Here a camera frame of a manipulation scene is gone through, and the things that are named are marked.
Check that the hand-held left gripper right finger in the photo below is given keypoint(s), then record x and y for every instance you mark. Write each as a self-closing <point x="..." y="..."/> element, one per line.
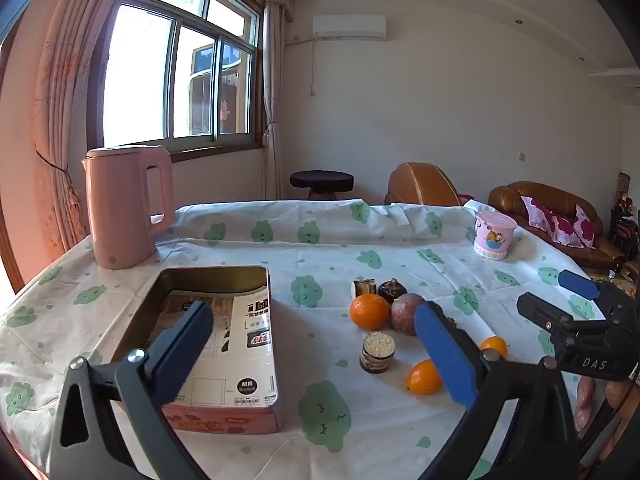
<point x="445" y="355"/>

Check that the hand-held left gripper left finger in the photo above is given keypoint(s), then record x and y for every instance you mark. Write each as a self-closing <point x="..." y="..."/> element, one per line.
<point x="182" y="355"/>

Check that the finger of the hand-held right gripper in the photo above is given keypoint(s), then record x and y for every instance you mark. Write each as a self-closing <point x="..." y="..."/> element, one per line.
<point x="545" y="310"/>
<point x="577" y="282"/>

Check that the small orange kumquat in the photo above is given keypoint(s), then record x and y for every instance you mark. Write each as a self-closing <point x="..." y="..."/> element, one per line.
<point x="495" y="345"/>
<point x="422" y="379"/>

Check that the purple passion fruit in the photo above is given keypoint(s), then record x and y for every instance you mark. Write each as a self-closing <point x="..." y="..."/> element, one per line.
<point x="406" y="314"/>

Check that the round layered cake snack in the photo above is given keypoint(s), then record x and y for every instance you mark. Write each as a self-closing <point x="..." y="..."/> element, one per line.
<point x="377" y="355"/>

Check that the pink metal tin box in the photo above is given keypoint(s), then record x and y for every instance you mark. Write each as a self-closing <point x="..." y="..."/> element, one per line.
<point x="220" y="420"/>

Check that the dark striped round snack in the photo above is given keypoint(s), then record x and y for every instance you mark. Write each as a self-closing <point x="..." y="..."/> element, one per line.
<point x="391" y="291"/>

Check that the orange mandarin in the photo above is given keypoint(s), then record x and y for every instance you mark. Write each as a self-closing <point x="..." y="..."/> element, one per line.
<point x="369" y="312"/>

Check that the small dark snack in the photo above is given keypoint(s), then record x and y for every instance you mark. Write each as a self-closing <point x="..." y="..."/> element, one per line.
<point x="364" y="288"/>

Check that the person's right hand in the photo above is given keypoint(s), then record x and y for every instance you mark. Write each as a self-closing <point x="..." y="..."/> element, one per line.
<point x="583" y="405"/>

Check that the printed paper leaflet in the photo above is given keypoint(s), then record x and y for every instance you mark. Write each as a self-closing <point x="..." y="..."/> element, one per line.
<point x="235" y="360"/>

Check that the small floral pillow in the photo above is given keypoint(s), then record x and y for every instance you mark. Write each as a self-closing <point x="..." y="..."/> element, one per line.
<point x="585" y="227"/>

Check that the large floral pillow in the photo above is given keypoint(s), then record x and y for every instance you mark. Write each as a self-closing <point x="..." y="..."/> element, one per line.
<point x="547" y="220"/>

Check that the cluttered dark shelf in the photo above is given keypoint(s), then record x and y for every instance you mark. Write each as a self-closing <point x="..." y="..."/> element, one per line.
<point x="625" y="215"/>

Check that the pink cartoon cup with lid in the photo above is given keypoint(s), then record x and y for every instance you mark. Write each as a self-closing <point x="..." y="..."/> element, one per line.
<point x="492" y="240"/>

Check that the brown leather sofa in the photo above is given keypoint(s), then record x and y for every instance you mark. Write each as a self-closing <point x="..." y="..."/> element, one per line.
<point x="545" y="195"/>

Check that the pink electric kettle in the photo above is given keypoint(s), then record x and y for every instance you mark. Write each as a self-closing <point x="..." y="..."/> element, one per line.
<point x="120" y="210"/>

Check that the white tablecloth with green clouds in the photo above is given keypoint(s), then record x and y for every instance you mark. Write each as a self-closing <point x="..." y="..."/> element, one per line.
<point x="310" y="260"/>

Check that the brown leather armchair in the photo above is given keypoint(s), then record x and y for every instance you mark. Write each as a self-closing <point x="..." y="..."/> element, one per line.
<point x="420" y="185"/>

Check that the dark round stool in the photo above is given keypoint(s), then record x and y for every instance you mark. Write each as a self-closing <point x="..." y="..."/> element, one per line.
<point x="320" y="180"/>

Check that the pink patterned curtain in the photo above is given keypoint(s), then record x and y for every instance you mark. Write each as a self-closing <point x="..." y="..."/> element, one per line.
<point x="65" y="110"/>

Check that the sliding glass window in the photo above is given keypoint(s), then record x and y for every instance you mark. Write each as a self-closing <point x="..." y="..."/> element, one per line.
<point x="140" y="75"/>

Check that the beige curtain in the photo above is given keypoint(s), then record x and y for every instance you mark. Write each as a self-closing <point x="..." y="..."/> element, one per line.
<point x="272" y="85"/>

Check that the white air conditioner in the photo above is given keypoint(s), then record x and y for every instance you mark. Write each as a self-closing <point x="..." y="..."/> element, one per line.
<point x="350" y="26"/>

